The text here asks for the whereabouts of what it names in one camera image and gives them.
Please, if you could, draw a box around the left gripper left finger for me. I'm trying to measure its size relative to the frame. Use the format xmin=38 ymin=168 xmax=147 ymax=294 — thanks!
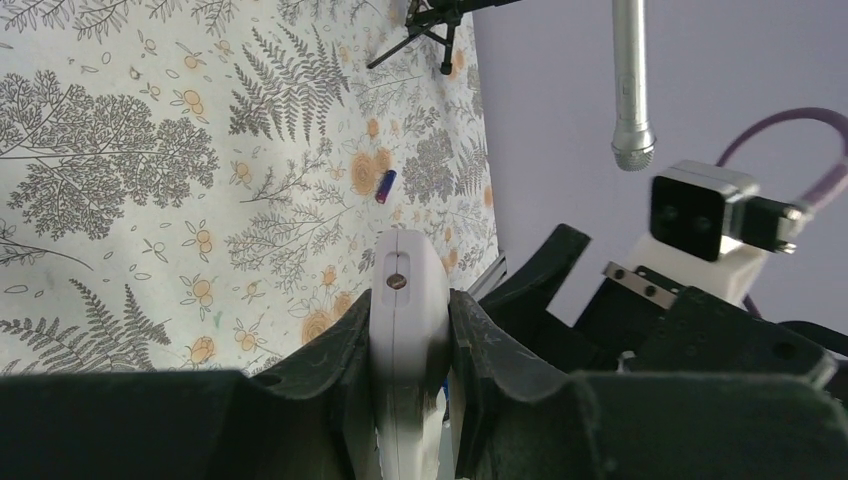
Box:
xmin=1 ymin=292 xmax=375 ymax=479

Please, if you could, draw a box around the white remote control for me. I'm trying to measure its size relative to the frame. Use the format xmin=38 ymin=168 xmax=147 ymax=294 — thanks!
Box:
xmin=369 ymin=229 xmax=451 ymax=480

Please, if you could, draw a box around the black tripod mic stand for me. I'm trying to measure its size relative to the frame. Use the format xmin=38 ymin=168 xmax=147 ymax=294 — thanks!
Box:
xmin=366 ymin=0 xmax=518 ymax=76

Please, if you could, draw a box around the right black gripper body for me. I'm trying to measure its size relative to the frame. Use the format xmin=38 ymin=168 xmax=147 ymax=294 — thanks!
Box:
xmin=574 ymin=262 xmax=838 ymax=388

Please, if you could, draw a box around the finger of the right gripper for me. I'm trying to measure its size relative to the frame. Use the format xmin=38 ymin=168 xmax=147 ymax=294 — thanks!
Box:
xmin=480 ymin=224 xmax=591 ymax=371

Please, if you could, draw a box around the purple blue battery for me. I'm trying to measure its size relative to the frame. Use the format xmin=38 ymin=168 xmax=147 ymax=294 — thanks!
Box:
xmin=375 ymin=169 xmax=397 ymax=204

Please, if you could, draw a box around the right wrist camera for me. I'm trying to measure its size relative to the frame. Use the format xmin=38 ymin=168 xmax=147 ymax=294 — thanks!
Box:
xmin=625 ymin=160 xmax=812 ymax=306

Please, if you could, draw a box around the floral table mat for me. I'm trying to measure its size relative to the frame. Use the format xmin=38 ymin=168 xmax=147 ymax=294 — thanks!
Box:
xmin=1 ymin=1 xmax=499 ymax=375

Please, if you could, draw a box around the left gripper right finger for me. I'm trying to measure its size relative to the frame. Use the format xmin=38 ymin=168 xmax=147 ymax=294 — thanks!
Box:
xmin=449 ymin=291 xmax=847 ymax=479

